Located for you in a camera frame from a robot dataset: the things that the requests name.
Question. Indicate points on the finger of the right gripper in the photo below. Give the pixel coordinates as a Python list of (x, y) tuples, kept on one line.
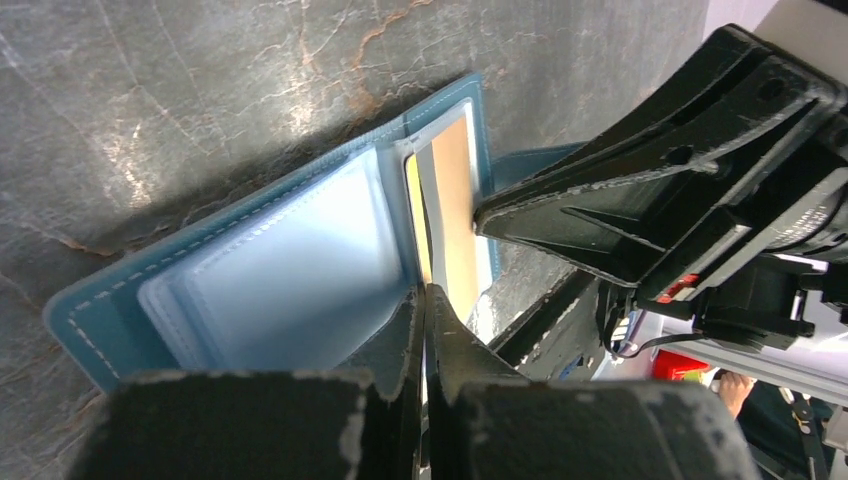
[(621, 214), (727, 57)]

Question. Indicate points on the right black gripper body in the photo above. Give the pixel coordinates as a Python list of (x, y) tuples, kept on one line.
[(743, 283)]

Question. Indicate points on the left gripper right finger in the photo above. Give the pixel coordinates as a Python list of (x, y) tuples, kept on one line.
[(488, 421)]

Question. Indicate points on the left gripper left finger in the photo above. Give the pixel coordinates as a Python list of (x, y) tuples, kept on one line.
[(360, 420)]

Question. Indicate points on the blue card holder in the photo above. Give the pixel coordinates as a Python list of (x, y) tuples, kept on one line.
[(295, 276)]

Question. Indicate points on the gold striped card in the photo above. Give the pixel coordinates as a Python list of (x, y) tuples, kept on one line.
[(440, 190)]

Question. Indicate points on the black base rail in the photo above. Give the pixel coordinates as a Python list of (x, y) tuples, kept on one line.
[(557, 333)]

